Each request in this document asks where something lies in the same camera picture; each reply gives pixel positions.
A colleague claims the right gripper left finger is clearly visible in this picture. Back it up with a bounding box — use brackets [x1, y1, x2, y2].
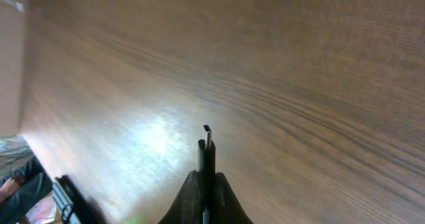
[159, 170, 205, 224]

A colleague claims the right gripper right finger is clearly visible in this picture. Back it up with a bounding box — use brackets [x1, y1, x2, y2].
[211, 172, 253, 224]

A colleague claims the black charging cable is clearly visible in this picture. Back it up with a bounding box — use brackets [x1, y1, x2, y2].
[197, 124, 216, 224]

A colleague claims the black smartphone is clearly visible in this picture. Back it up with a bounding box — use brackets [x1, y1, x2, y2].
[52, 175, 106, 224]

